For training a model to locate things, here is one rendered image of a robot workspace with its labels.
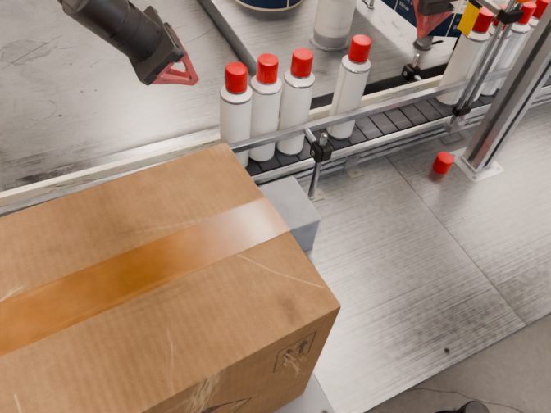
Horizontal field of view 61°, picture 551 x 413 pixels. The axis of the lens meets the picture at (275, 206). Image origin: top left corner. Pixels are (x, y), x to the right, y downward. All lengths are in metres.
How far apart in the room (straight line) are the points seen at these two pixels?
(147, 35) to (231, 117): 0.20
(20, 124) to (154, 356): 0.75
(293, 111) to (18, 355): 0.56
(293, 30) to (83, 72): 0.50
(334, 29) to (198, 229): 0.75
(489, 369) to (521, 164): 0.88
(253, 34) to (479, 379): 1.29
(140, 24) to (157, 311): 0.36
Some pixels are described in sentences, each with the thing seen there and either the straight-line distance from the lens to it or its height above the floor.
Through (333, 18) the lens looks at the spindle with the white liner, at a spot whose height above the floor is 0.96.
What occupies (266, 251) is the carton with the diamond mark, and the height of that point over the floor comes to 1.12.
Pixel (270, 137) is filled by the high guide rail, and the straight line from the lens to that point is 0.80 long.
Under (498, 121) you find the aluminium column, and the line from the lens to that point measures 0.98.
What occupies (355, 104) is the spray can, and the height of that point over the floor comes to 0.97.
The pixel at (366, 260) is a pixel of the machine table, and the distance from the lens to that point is 0.83.
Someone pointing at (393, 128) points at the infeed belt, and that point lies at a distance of 1.00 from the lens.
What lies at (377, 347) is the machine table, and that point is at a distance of 0.77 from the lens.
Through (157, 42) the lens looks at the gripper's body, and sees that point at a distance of 0.65.
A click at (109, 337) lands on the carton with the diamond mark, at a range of 0.44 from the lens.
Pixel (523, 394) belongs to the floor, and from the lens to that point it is 1.84.
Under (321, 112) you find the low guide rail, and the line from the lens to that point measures 0.94.
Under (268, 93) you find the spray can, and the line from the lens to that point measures 0.76.
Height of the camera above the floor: 1.51
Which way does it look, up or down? 52 degrees down
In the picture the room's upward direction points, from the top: 8 degrees clockwise
